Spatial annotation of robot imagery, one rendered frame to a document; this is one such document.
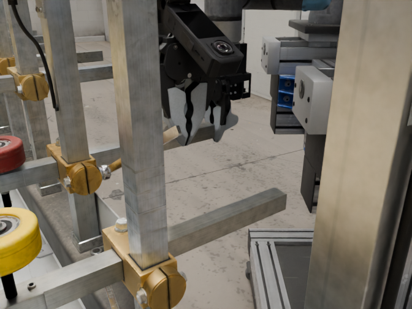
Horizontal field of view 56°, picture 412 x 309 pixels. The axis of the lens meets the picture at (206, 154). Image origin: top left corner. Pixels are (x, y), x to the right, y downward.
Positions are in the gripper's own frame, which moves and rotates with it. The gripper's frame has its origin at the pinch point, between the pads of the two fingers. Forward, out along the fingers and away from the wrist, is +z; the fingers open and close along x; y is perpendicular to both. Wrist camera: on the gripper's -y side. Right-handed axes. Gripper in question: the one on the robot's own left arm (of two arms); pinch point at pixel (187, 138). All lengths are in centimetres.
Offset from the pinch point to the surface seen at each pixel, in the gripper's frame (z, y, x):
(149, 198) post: 1.6, -9.5, 11.0
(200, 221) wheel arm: 11.5, -3.6, 0.3
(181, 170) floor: 94, 160, -97
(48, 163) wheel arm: 7.3, 20.0, 14.7
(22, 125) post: 14, 66, 10
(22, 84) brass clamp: -2.4, 38.0, 13.0
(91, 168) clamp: 6.9, 12.8, 9.9
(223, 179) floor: 94, 133, -112
